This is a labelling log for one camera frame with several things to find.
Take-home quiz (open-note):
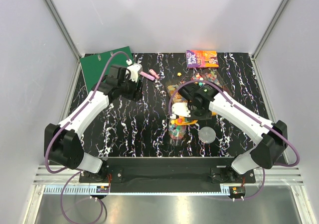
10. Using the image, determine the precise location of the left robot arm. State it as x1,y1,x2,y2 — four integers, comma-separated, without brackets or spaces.
44,64,143,182

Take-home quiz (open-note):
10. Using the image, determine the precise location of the aluminium frame rail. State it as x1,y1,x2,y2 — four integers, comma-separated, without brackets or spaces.
33,166,305,185

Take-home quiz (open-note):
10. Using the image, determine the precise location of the round clear jar lid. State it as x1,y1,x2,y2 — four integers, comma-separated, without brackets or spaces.
198,126,216,143

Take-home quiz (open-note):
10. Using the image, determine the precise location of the light pink highlighter pen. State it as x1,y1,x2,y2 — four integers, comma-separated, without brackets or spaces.
140,71,155,81

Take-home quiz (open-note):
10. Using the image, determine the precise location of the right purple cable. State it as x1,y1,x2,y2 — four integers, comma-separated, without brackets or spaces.
168,81,300,202

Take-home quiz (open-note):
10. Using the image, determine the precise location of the green ring binder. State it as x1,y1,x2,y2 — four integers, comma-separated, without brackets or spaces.
80,46,133,92

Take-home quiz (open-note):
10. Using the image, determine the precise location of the clear acrylic candy tray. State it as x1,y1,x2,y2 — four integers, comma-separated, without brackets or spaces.
166,69,231,115

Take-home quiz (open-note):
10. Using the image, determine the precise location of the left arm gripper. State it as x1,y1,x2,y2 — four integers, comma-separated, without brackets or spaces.
118,74,144,102

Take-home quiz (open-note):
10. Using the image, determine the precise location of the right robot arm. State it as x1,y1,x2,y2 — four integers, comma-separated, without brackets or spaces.
177,81,288,183

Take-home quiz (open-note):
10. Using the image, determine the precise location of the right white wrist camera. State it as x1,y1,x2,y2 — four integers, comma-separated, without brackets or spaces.
170,103,191,119

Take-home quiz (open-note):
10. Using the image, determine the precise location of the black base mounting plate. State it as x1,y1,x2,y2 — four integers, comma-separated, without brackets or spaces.
79,156,256,194

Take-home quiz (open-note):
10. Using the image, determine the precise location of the Roald Dahl book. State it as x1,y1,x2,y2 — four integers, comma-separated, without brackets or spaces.
185,50,219,69

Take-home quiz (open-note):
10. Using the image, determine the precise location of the clear candy jar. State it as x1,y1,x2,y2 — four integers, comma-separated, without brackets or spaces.
168,120,186,146

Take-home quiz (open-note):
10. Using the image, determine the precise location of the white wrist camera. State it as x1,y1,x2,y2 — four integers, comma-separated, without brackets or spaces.
170,103,191,119
126,59,143,83

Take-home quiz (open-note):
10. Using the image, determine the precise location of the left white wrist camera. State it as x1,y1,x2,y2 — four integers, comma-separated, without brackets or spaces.
126,59,143,83

